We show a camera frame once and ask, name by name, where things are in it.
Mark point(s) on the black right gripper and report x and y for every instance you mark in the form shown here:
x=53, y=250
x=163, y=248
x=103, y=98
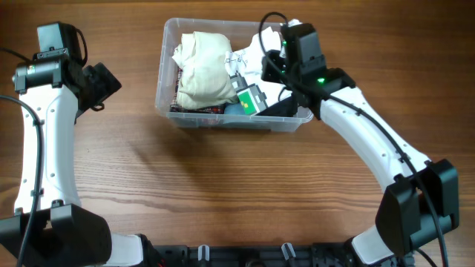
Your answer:
x=271, y=58

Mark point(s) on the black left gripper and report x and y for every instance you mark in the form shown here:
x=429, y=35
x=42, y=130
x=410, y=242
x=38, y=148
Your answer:
x=107, y=83

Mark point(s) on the white printed t-shirt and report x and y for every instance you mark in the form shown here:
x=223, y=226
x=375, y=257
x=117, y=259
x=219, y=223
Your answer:
x=245, y=70

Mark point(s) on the black cloth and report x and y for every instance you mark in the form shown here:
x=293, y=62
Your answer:
x=284, y=108

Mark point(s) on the blue denim jeans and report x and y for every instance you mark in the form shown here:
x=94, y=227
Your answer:
x=234, y=109

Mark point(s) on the cream cloth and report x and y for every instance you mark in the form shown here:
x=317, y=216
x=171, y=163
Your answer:
x=204, y=81

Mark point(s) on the red navy plaid shirt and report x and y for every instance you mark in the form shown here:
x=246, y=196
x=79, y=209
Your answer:
x=175, y=107

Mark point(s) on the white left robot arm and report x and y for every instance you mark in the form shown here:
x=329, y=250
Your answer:
x=49, y=226

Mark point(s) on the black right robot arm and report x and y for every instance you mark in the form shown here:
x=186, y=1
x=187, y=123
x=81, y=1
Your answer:
x=421, y=197

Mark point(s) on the clear plastic storage container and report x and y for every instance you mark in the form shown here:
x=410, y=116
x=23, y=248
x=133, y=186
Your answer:
x=240, y=35

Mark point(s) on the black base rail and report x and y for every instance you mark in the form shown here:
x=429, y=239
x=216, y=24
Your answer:
x=286, y=255

